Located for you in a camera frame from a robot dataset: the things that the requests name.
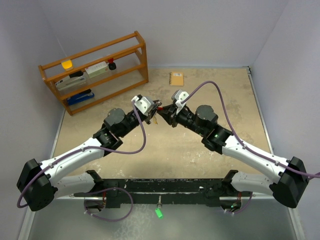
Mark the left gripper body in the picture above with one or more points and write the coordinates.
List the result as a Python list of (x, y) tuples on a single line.
[(147, 117)]

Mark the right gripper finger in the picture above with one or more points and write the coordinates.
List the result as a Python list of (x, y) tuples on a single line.
[(171, 108), (168, 116)]

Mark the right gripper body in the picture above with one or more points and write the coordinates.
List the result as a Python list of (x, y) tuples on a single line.
[(183, 117)]

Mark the bunch of metal keys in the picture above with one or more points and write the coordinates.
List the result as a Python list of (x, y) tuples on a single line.
[(155, 119)]

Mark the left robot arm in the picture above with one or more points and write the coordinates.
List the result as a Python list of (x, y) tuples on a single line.
[(40, 182)]

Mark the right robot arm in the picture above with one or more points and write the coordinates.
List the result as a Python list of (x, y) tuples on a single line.
[(284, 179)]

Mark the brown spiral notebook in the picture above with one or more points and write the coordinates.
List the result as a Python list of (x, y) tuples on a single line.
[(176, 79)]

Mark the red black bottle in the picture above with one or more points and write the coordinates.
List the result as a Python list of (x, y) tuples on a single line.
[(111, 64)]

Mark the blue stapler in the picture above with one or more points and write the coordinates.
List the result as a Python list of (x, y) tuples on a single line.
[(80, 97)]

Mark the white box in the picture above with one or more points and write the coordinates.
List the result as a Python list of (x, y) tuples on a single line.
[(97, 69)]

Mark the wooden shelf rack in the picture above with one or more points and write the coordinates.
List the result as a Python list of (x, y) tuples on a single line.
[(130, 55)]

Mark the white black stapler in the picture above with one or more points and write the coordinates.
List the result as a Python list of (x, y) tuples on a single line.
[(70, 82)]

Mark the green key tag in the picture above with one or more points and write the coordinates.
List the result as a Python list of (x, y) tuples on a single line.
[(158, 209)]

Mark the yellow cap container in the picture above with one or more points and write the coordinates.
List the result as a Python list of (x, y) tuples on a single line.
[(67, 65)]

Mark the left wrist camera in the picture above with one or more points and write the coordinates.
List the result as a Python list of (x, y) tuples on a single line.
[(143, 103)]

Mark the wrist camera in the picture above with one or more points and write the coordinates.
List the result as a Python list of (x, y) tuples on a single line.
[(179, 99), (143, 103)]

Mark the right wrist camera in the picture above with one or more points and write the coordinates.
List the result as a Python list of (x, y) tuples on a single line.
[(179, 99)]

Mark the black base frame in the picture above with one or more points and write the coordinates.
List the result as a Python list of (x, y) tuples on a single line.
[(211, 192)]

